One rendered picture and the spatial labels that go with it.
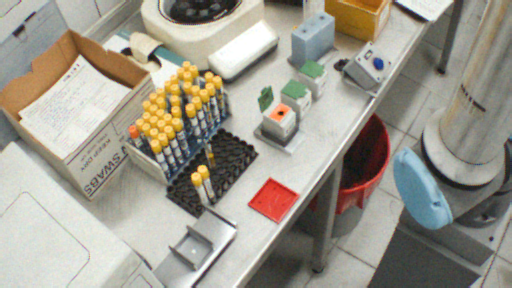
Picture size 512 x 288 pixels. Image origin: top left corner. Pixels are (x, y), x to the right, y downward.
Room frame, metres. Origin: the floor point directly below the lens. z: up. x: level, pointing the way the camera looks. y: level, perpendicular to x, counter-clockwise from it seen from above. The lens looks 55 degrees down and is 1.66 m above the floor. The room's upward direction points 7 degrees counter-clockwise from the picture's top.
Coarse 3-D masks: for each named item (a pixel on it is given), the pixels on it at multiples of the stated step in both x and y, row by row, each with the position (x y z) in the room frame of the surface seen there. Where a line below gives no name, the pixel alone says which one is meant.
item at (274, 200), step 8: (264, 184) 0.44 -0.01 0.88; (272, 184) 0.44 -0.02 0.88; (280, 184) 0.44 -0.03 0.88; (264, 192) 0.43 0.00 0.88; (272, 192) 0.43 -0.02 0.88; (280, 192) 0.43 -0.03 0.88; (288, 192) 0.42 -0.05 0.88; (256, 200) 0.42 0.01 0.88; (264, 200) 0.41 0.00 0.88; (272, 200) 0.41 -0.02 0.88; (280, 200) 0.41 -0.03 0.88; (288, 200) 0.41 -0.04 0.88; (296, 200) 0.40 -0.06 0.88; (256, 208) 0.40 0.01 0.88; (264, 208) 0.40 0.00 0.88; (272, 208) 0.40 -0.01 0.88; (280, 208) 0.39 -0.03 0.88; (288, 208) 0.39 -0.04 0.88; (272, 216) 0.38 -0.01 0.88; (280, 216) 0.38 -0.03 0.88
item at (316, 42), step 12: (324, 12) 0.79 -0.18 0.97; (324, 24) 0.75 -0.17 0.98; (300, 36) 0.72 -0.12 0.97; (312, 36) 0.72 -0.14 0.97; (324, 36) 0.74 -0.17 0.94; (300, 48) 0.72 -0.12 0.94; (312, 48) 0.72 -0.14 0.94; (324, 48) 0.75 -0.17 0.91; (336, 48) 0.76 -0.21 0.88; (288, 60) 0.74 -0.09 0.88; (300, 60) 0.72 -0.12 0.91; (324, 60) 0.73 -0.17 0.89
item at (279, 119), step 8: (272, 104) 0.57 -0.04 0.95; (280, 104) 0.57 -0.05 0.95; (264, 112) 0.55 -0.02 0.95; (272, 112) 0.55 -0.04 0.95; (280, 112) 0.55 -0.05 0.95; (288, 112) 0.55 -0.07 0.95; (264, 120) 0.55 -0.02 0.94; (272, 120) 0.53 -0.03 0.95; (280, 120) 0.53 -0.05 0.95; (288, 120) 0.53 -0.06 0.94; (272, 128) 0.53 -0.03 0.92; (280, 128) 0.52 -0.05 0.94; (288, 128) 0.53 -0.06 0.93; (280, 136) 0.52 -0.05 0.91
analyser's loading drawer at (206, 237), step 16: (208, 208) 0.38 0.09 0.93; (208, 224) 0.36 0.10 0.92; (224, 224) 0.36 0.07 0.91; (192, 240) 0.33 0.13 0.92; (208, 240) 0.32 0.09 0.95; (224, 240) 0.33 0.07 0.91; (176, 256) 0.30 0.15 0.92; (192, 256) 0.30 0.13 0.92; (208, 256) 0.30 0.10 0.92; (160, 272) 0.28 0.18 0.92; (176, 272) 0.28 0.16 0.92; (192, 272) 0.27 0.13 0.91
